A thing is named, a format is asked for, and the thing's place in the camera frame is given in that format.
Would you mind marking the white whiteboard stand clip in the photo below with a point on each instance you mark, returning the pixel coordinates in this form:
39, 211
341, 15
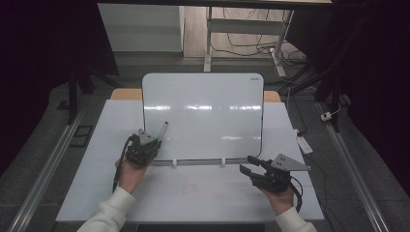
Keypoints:
223, 161
174, 162

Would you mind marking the wooden table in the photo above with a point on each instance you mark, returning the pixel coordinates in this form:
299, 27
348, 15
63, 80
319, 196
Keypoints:
127, 94

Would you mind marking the white desk frame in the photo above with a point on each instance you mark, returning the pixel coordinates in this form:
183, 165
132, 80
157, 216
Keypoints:
245, 26

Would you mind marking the white whiteboard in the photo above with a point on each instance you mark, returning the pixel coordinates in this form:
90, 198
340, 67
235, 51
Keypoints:
209, 122

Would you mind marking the person's left hand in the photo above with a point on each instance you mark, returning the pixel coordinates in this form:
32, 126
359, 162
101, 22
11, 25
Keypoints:
130, 177

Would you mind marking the black metal stand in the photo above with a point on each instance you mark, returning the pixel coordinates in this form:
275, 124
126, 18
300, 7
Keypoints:
335, 96
73, 93

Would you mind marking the small white adapter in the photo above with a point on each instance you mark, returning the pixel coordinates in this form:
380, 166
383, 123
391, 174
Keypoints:
326, 116

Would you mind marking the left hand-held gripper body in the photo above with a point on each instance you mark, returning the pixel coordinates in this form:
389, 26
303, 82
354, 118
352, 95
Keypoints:
140, 151

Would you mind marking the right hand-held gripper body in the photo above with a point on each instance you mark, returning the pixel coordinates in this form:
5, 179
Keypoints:
274, 180

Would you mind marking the white power strip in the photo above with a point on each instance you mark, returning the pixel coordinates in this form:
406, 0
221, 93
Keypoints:
304, 144

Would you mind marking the black floor plate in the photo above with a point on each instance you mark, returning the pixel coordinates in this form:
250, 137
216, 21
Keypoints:
82, 136

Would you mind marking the white cabinet panel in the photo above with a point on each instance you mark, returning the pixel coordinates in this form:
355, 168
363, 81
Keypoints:
141, 29

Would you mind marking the person's right hand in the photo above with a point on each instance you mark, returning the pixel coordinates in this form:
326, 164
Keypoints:
282, 201

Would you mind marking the whiteboard marker pen black cap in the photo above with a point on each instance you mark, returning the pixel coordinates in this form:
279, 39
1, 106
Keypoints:
163, 130

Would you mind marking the aluminium floor rail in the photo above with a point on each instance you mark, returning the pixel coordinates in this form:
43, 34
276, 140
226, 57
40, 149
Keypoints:
48, 167
351, 161

